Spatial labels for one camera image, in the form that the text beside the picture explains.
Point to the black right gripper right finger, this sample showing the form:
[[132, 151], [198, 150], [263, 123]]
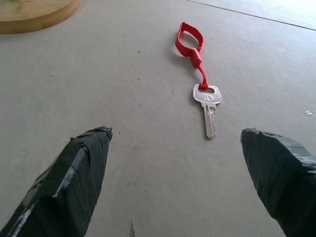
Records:
[[284, 177]]

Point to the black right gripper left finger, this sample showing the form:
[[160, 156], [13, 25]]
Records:
[[66, 187]]

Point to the round wooden base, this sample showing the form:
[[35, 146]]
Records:
[[37, 14]]

